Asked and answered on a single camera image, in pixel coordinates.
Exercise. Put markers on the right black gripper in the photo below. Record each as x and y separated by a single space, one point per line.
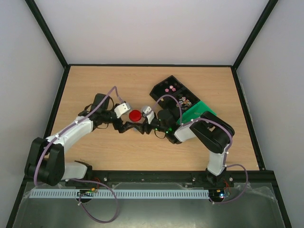
147 126

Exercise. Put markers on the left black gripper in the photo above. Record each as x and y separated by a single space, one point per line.
124 128

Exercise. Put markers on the red jar lid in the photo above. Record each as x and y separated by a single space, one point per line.
135 116

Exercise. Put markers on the black bin with star candies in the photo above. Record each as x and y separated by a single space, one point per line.
169 86

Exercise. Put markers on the green bin with gummies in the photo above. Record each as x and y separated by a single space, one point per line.
193 111

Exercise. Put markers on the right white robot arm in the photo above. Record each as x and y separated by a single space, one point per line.
215 134

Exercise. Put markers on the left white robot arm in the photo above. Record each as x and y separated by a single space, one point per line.
46 160

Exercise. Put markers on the black bin with lollipops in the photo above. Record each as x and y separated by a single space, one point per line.
185 98

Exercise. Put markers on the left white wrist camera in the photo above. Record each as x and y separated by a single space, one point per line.
121 109

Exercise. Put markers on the light blue cable duct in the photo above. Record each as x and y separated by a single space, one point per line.
120 194

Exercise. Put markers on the black front mounting rail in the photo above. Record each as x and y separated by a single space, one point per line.
192 178

